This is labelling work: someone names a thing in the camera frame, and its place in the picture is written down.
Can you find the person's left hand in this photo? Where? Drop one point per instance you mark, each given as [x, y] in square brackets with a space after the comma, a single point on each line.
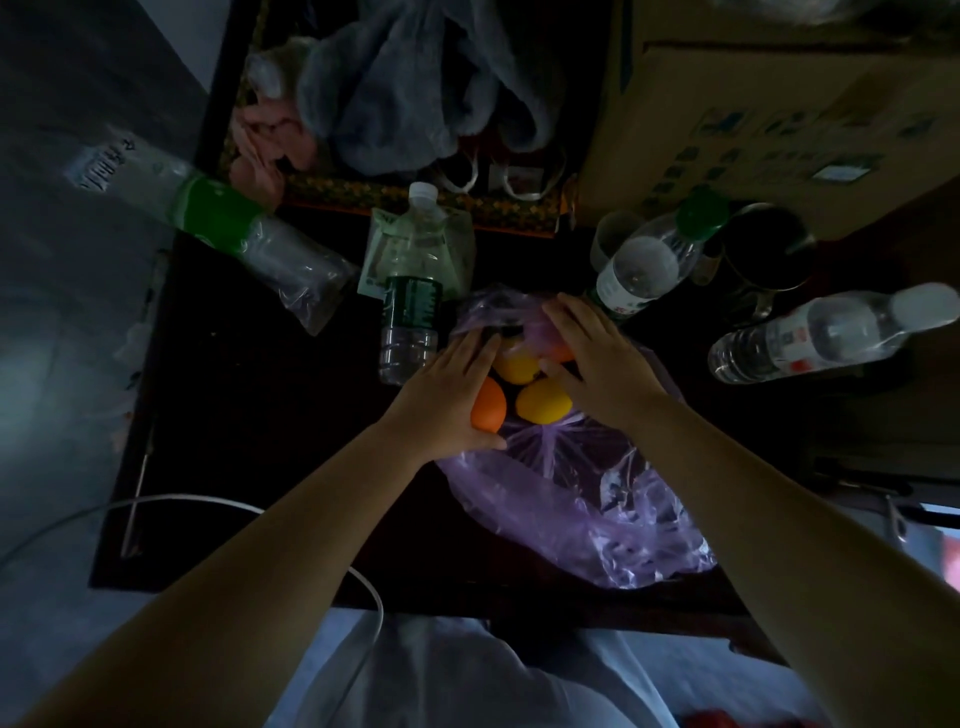
[442, 405]

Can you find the person's right hand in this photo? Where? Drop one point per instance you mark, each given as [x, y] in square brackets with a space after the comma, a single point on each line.
[607, 367]

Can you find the yellow lemon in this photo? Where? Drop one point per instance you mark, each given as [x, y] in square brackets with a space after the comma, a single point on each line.
[544, 403]
[517, 369]

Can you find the purple plastic bag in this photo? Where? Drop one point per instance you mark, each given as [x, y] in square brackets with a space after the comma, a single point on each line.
[562, 517]

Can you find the person's left forearm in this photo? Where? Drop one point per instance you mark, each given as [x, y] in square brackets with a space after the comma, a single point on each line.
[240, 600]

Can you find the person's right forearm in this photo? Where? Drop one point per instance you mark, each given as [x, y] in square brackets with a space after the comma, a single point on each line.
[810, 562]

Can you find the green capped water bottle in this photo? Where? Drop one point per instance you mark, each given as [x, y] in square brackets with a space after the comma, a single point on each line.
[645, 270]

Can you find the small green label bottle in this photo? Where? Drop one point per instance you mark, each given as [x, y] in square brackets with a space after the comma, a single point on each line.
[411, 300]

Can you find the pale green paper packet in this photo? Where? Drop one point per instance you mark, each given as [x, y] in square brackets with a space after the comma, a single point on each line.
[457, 247]

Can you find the dark wooden table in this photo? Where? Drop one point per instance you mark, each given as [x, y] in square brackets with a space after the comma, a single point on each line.
[262, 412]

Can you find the long gold patterned box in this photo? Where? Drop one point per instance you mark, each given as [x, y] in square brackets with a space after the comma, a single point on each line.
[487, 215]

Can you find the steel cup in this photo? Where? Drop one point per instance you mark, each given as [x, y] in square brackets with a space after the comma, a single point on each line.
[765, 247]

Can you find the white ribbon loops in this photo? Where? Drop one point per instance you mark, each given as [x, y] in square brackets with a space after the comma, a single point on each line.
[517, 184]

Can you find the white capped water bottle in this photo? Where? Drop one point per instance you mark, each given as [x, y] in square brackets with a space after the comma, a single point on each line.
[825, 330]

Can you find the light grey trousers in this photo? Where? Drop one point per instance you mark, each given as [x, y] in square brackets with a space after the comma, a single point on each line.
[465, 675]

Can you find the brown cardboard box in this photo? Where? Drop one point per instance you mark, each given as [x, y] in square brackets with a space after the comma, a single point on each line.
[750, 112]

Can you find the large green label bottle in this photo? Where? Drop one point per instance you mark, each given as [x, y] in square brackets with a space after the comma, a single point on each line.
[217, 214]

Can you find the pink cloth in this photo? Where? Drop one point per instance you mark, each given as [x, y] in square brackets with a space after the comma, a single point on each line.
[262, 150]

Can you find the grey cloth on table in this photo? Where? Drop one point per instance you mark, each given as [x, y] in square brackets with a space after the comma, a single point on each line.
[405, 90]

